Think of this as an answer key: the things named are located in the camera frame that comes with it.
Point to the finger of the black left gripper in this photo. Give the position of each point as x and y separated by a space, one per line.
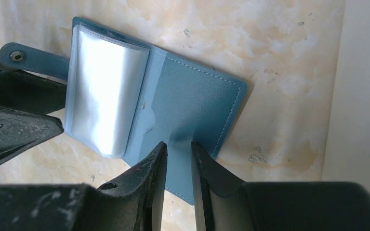
24 91
20 131

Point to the white oblong plastic bin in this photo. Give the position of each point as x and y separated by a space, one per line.
347 155

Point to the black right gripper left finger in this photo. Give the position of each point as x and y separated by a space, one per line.
132 201

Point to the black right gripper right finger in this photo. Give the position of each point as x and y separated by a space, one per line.
224 202

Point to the blue leather card holder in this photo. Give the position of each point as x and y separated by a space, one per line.
124 96

